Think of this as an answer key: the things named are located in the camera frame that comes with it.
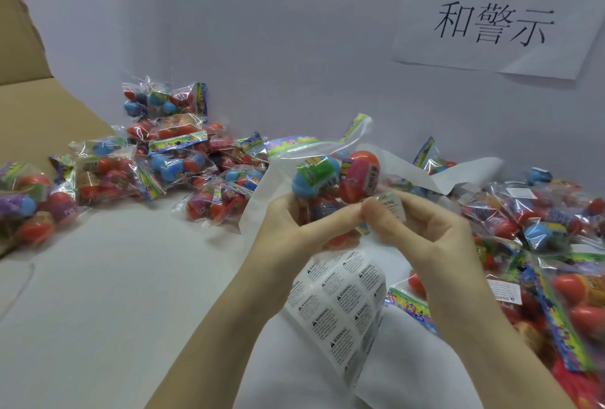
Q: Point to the pile of toy egg packets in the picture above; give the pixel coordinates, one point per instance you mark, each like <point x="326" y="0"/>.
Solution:
<point x="543" y="243"/>
<point x="179" y="158"/>

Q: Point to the person's left hand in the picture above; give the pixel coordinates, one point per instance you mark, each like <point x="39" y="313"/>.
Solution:
<point x="279" y="243"/>

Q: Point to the person's right thumb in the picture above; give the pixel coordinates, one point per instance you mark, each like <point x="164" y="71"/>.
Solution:
<point x="383" y="222"/>

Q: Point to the white warning sticker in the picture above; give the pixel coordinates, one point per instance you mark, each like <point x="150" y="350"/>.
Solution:
<point x="393" y="204"/>

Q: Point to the person's right hand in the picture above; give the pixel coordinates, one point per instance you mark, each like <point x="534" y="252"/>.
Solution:
<point x="439" y="252"/>

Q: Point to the white paper wall sign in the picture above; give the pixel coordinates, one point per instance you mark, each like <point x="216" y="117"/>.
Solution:
<point x="496" y="7"/>

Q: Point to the clear toy egg bag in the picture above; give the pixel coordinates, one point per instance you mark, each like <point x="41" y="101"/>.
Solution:
<point x="331" y="172"/>

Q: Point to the person's right forearm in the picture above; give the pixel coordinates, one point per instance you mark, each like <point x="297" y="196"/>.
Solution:
<point x="501" y="352"/>

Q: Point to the brown cardboard box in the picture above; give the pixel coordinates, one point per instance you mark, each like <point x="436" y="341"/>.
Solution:
<point x="28" y="106"/>

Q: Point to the person's left forearm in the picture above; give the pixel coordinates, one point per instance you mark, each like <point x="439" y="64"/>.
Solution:
<point x="212" y="342"/>

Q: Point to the sheet of warning labels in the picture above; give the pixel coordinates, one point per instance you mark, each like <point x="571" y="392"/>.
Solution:
<point x="340" y="309"/>

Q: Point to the person's left thumb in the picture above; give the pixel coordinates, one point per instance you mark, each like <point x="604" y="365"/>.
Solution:
<point x="338" y="226"/>

